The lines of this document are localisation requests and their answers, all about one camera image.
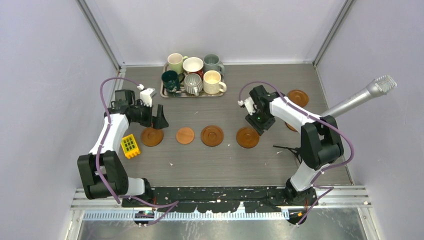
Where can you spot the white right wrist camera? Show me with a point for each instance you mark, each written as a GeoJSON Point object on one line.
{"type": "Point", "coordinates": [249, 104]}

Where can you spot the silver metal tray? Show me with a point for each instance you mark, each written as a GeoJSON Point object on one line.
{"type": "Point", "coordinates": [182, 93]}

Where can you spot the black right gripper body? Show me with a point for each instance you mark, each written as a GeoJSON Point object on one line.
{"type": "Point", "coordinates": [262, 119]}

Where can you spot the yellow toy block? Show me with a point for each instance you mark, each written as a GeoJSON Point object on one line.
{"type": "Point", "coordinates": [130, 147]}

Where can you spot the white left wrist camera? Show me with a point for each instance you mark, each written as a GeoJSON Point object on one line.
{"type": "Point", "coordinates": [146, 95]}

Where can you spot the grey ribbed mug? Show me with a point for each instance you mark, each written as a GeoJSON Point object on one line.
{"type": "Point", "coordinates": [193, 84]}

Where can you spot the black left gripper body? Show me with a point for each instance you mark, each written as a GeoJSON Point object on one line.
{"type": "Point", "coordinates": [143, 115]}

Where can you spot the cream mug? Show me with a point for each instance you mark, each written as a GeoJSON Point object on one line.
{"type": "Point", "coordinates": [212, 83]}

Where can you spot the plain light wooden coaster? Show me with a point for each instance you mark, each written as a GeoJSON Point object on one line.
{"type": "Point", "coordinates": [185, 135]}

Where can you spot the red white mug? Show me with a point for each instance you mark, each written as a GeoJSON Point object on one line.
{"type": "Point", "coordinates": [193, 65]}

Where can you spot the silver microphone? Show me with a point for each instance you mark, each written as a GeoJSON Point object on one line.
{"type": "Point", "coordinates": [378, 87]}

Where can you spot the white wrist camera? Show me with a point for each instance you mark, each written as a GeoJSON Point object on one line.
{"type": "Point", "coordinates": [146, 95]}
{"type": "Point", "coordinates": [249, 104]}

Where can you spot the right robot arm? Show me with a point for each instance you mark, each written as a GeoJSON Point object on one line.
{"type": "Point", "coordinates": [320, 140]}

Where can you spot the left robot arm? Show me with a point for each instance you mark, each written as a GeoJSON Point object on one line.
{"type": "Point", "coordinates": [101, 171]}

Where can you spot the grooved wooden coaster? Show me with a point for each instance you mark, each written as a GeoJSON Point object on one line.
{"type": "Point", "coordinates": [247, 137]}
{"type": "Point", "coordinates": [290, 127]}
{"type": "Point", "coordinates": [151, 137]}
{"type": "Point", "coordinates": [212, 135]}
{"type": "Point", "coordinates": [298, 97]}

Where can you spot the dark green mug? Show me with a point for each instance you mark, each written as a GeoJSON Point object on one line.
{"type": "Point", "coordinates": [171, 81]}

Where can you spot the light green mug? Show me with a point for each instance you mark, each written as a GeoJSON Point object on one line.
{"type": "Point", "coordinates": [175, 62]}

